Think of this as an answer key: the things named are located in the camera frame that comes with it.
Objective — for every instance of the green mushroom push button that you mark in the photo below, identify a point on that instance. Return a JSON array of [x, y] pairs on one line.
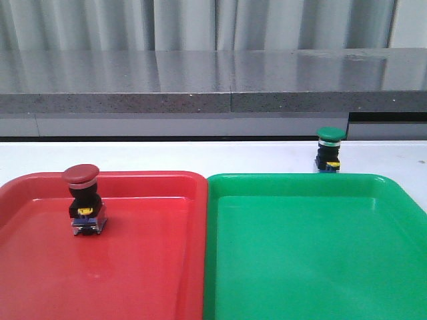
[[329, 140]]

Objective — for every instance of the red mushroom push button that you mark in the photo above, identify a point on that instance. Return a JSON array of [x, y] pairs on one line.
[[87, 211]]

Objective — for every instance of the grey stone counter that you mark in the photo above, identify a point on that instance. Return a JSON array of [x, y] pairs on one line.
[[372, 94]]

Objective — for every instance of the green plastic tray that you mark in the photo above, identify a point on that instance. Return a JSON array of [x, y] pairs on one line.
[[313, 246]]

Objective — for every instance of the red plastic tray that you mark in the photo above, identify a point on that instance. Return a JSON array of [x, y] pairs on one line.
[[148, 262]]

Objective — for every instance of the grey pleated curtain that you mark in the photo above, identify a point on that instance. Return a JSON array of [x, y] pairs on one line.
[[195, 25]]

